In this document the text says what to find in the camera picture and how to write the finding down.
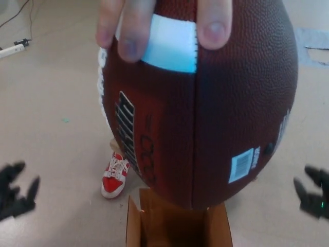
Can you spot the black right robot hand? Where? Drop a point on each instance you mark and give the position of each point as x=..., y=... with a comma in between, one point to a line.
x=317, y=202

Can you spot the person's right hand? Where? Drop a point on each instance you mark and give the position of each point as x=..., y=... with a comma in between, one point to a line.
x=128, y=31

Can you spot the brown leather football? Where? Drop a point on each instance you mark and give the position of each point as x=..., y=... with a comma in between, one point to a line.
x=231, y=103

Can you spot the black plug adapter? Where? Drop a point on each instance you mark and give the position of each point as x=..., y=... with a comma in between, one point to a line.
x=21, y=42

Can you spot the white power strip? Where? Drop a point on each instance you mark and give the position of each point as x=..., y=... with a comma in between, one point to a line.
x=10, y=50

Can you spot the blue tape floor patch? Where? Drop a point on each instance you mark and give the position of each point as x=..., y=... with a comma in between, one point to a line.
x=300, y=46

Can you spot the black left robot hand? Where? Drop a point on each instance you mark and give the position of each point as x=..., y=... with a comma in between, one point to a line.
x=13, y=200

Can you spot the red and white sneaker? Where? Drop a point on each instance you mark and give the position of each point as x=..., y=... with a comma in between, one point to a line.
x=111, y=184

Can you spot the brown cardboard box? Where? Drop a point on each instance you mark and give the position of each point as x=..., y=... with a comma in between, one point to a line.
x=218, y=226

